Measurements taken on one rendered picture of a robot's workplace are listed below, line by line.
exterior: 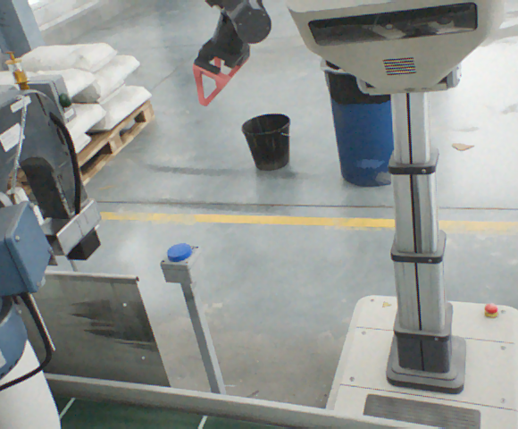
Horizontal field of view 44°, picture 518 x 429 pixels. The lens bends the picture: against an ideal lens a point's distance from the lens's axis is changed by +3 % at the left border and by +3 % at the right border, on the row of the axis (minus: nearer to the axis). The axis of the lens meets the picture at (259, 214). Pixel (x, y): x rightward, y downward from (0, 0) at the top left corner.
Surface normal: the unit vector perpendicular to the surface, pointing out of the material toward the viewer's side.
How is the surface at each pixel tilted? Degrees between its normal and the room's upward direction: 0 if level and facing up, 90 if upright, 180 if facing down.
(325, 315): 0
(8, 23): 90
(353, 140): 93
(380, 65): 130
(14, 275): 90
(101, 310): 90
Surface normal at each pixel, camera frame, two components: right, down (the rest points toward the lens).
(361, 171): -0.48, 0.56
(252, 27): 0.23, 0.64
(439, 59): -0.13, 0.95
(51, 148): 0.93, 0.02
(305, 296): -0.18, -0.85
